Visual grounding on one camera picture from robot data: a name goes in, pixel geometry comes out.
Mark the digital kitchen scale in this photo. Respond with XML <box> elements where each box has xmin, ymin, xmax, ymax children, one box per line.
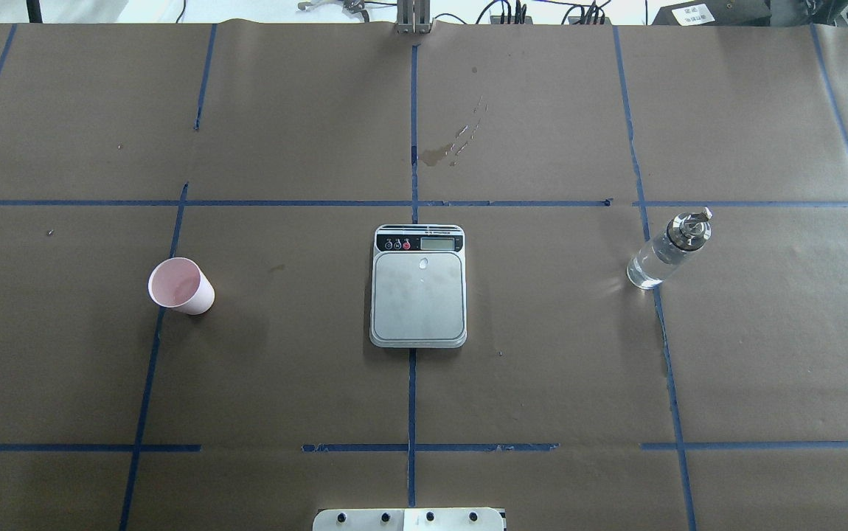
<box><xmin>368</xmin><ymin>224</ymin><xmax>468</xmax><ymax>349</ymax></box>

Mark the clear glass sauce bottle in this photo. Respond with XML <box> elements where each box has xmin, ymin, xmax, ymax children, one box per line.
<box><xmin>626</xmin><ymin>207</ymin><xmax>713</xmax><ymax>290</ymax></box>

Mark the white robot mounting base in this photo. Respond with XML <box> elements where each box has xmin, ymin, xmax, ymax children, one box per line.
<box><xmin>312</xmin><ymin>507</ymin><xmax>507</xmax><ymax>530</ymax></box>

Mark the aluminium frame post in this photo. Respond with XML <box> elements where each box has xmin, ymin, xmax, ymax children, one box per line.
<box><xmin>395</xmin><ymin>0</ymin><xmax>433</xmax><ymax>35</ymax></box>

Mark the pink paper cup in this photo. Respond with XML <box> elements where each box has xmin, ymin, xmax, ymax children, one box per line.
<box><xmin>147</xmin><ymin>257</ymin><xmax>216</xmax><ymax>316</ymax></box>

